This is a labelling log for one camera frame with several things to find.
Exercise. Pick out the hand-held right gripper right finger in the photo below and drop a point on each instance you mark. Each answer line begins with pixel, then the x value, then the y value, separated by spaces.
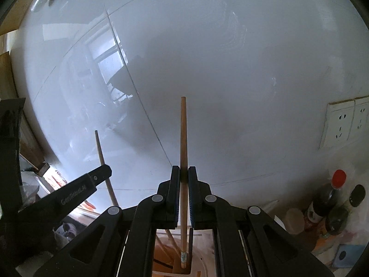
pixel 192 199

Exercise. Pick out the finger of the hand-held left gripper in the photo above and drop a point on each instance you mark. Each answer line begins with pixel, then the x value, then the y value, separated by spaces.
pixel 72 194
pixel 11 138

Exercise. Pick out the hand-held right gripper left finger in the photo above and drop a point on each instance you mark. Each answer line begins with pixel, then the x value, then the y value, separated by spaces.
pixel 175 199

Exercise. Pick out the cream chopstick holder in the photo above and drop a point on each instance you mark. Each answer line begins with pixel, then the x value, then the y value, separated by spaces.
pixel 201 251

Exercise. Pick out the small spice jar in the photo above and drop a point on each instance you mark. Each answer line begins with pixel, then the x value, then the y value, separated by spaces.
pixel 295 220

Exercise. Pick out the red cap dark bottle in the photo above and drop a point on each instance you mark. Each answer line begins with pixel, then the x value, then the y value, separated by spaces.
pixel 327 199

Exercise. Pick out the black cap sauce bottle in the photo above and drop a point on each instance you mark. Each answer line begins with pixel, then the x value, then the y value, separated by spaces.
pixel 343 213

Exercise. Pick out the orange and white seasoning packet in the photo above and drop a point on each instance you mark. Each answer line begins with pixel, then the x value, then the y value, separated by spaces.
pixel 346 255

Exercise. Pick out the white wall socket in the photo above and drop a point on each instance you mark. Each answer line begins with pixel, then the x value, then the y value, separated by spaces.
pixel 361 114
pixel 338 122

